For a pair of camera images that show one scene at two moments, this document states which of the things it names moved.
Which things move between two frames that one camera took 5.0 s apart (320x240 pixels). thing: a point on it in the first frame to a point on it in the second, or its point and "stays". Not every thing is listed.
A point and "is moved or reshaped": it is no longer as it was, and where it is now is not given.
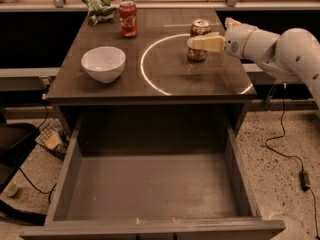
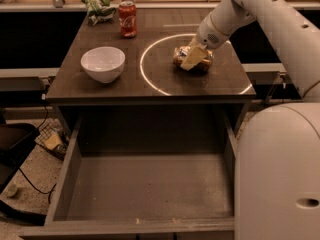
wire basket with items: [54, 138] stays
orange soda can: [199, 27] is moved or reshaped
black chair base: [16, 139] stays
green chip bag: [99, 6] stays
